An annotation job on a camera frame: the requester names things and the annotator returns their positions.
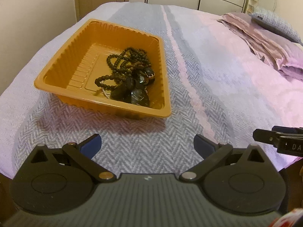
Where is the folded pink blanket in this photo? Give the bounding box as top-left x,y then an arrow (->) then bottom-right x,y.
217,12 -> 292,71

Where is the dark bead bracelet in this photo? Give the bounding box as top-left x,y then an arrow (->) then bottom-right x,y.
94,52 -> 133,93

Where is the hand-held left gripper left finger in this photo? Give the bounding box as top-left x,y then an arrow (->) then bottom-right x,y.
30,134 -> 116,182

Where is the grey checkered pillow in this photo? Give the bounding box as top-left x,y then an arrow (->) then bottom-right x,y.
248,6 -> 303,44

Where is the pink pillow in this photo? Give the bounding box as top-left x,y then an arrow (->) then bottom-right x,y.
256,26 -> 303,79

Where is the gold wristwatch with black strap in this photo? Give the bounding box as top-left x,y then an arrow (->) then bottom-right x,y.
131,67 -> 156,107

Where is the white bead chain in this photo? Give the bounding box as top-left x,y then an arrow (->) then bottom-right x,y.
99,88 -> 112,100

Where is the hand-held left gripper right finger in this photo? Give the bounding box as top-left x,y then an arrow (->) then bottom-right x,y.
179,134 -> 270,182

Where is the orange plastic tray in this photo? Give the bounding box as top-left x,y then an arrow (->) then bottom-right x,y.
34,19 -> 172,119

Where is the red and white cloth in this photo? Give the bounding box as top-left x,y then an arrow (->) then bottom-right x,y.
269,208 -> 303,227

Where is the small white shelf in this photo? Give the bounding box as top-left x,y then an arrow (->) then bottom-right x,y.
246,0 -> 260,15

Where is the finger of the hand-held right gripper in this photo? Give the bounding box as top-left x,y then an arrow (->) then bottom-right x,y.
252,129 -> 286,146
272,125 -> 303,134

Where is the brown bead necklace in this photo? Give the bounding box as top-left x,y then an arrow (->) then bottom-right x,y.
118,47 -> 152,76

